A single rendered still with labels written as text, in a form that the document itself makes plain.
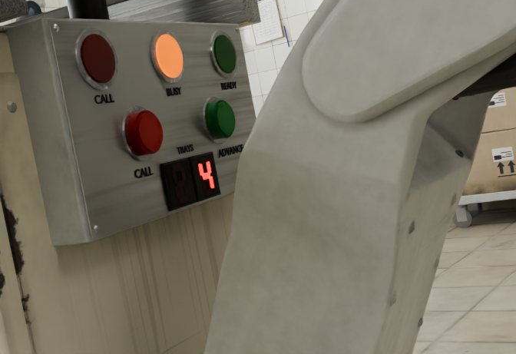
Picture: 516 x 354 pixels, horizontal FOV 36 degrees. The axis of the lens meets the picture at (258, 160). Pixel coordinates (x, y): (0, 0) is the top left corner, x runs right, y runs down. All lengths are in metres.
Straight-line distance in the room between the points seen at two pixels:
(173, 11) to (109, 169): 0.26
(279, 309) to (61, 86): 0.19
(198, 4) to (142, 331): 0.30
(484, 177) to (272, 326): 3.67
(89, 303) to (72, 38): 0.17
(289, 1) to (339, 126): 4.71
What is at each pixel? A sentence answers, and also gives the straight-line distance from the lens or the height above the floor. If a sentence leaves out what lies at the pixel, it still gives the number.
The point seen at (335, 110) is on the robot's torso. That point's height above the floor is 0.75.
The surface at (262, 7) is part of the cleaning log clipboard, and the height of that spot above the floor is 1.46.
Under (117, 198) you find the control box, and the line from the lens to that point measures 0.52.
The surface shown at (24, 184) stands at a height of 0.74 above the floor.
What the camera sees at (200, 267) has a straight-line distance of 0.64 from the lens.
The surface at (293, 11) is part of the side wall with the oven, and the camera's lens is 5.11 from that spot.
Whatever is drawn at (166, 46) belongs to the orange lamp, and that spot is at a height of 0.82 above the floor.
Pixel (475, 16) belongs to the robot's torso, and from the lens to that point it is 0.39.
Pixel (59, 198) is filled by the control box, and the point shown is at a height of 0.73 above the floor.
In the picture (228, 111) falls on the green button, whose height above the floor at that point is 0.76.
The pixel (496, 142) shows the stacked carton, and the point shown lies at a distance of 4.11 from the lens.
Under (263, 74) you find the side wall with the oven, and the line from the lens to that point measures 5.25.
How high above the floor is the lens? 0.76
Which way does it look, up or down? 3 degrees down
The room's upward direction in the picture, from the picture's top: 11 degrees counter-clockwise
